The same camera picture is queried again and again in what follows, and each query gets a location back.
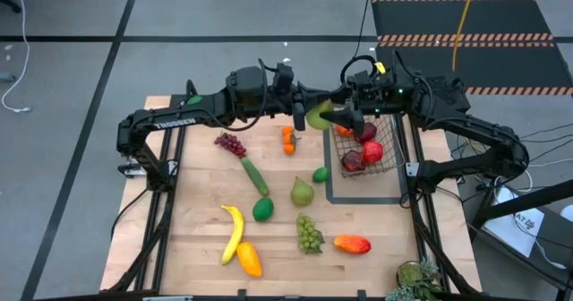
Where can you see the white label sheet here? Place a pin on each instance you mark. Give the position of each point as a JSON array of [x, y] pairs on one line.
[[515, 229]]

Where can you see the dark maroon toy plum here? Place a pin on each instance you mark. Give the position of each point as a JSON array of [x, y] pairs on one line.
[[368, 133]]

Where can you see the dark red toy apple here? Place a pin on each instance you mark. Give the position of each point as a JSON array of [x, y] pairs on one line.
[[353, 161]]

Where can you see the red orange toy mango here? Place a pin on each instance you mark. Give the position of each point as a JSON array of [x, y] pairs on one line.
[[352, 244]]

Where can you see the brownish green toy pear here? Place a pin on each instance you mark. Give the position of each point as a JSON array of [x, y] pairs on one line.
[[302, 194]]

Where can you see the black aluminium table frame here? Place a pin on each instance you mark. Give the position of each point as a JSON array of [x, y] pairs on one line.
[[157, 265]]

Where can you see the yellow toy banana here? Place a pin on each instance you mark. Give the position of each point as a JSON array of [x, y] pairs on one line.
[[235, 234]]

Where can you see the potted succulent plant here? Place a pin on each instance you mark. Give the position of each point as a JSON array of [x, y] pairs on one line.
[[409, 274]]

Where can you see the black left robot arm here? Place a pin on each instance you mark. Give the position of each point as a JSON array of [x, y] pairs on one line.
[[179, 115]]

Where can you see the black hazard-striped floor mat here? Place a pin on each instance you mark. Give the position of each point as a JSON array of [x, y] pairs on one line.
[[447, 19]]

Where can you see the grey power adapter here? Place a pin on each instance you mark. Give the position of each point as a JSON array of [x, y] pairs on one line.
[[6, 77]]

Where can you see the orange toy tangerine sprig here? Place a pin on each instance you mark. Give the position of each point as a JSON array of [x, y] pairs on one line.
[[288, 148]]

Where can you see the bright green toy pear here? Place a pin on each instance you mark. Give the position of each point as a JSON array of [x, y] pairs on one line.
[[318, 115]]

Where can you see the orange toy pumpkin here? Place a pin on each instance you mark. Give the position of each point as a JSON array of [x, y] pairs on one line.
[[342, 131]]

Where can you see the grey black-bordered placemat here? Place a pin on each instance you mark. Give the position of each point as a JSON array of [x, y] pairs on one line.
[[367, 191]]

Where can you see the small bright green lime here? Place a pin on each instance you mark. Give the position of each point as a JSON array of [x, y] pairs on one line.
[[321, 175]]

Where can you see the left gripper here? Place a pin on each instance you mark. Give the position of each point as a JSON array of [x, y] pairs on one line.
[[286, 97]]

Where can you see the red toy pomegranate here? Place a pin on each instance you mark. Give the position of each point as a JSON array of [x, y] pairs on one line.
[[373, 152]]

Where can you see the yellow orange toy mango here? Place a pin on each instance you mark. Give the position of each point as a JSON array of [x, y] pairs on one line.
[[249, 260]]

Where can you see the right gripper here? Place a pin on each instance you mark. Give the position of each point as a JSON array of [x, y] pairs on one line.
[[389, 92]]

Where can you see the purple toy grape bunch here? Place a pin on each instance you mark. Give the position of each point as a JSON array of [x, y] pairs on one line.
[[230, 144]]

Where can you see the green toy grape bunch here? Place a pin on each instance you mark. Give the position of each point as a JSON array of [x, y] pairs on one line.
[[306, 234]]

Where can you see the black computer case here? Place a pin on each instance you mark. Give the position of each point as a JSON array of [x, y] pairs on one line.
[[452, 90]]

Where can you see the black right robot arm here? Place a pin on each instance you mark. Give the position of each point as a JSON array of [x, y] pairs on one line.
[[474, 122]]

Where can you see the green toy cucumber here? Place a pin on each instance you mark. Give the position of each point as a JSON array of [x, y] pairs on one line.
[[256, 178]]

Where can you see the large green toy lime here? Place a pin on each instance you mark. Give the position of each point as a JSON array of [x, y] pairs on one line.
[[263, 209]]

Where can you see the black side stand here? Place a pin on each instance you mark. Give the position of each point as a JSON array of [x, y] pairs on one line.
[[528, 201]]

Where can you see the white round object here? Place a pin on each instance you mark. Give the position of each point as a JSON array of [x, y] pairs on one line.
[[567, 213]]

